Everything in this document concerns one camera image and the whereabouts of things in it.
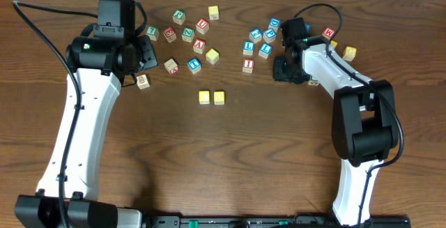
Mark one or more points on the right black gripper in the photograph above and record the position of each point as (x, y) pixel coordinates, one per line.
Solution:
(285, 70)

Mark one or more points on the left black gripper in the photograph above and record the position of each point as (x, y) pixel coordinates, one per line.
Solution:
(148, 53)

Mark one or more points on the yellow C block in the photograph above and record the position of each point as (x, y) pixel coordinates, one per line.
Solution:
(204, 97)

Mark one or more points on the yellow O block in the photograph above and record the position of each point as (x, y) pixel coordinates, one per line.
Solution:
(219, 97)

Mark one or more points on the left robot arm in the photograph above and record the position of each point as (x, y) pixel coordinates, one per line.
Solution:
(97, 63)

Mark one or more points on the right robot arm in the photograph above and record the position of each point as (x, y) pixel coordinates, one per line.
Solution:
(363, 126)

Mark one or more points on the plain picture block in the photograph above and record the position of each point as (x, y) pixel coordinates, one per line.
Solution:
(143, 82)

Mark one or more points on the plain red-sided block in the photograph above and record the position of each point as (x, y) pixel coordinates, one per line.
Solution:
(171, 66)

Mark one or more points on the green J block right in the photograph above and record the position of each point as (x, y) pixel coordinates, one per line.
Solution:
(313, 81)

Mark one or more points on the green j block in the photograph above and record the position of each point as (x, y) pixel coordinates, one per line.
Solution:
(179, 17)
(313, 81)

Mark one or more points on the green 7 block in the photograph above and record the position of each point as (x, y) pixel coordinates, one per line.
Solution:
(153, 33)

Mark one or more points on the blue L block right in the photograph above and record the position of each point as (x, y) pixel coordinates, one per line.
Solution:
(265, 50)

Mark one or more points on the blue l block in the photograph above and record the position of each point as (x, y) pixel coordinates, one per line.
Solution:
(248, 48)
(265, 50)

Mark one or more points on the red E block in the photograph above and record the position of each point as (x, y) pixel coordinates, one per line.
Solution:
(170, 34)

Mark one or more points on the blue P block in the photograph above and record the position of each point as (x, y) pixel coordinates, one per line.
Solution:
(269, 35)

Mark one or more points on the red I block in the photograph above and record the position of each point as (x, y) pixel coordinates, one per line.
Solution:
(248, 65)

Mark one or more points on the blue L block left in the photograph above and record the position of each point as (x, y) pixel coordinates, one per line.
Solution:
(248, 48)

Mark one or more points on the blue T block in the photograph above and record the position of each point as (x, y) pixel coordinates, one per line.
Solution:
(194, 65)

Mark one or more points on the green Z block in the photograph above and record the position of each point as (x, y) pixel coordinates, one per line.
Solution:
(188, 34)

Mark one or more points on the blue D block right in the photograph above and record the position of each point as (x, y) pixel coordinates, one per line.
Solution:
(308, 27)

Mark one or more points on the blue d block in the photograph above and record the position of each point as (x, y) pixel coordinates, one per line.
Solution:
(308, 27)
(274, 24)

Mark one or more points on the blue 2 block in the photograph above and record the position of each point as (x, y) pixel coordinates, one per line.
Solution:
(255, 35)

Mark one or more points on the blue D block left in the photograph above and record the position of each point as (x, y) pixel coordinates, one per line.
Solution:
(274, 24)

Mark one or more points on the yellow K block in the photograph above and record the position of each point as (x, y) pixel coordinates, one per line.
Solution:
(333, 43)

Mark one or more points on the red A block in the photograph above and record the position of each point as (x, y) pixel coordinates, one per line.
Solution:
(199, 46)

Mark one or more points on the red M block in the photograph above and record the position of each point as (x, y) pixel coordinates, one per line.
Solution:
(328, 33)

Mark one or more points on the green J block left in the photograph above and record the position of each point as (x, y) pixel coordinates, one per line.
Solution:
(179, 17)

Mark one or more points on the yellow G block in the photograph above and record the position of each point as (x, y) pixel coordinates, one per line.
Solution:
(349, 53)

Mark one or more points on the red U block left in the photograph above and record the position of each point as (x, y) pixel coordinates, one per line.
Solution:
(202, 26)

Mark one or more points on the yellow S block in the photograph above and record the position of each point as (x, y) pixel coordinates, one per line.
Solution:
(212, 56)

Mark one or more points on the yellow block top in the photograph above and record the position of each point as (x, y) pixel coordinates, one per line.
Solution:
(213, 12)

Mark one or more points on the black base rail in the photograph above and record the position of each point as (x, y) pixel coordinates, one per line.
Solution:
(299, 220)

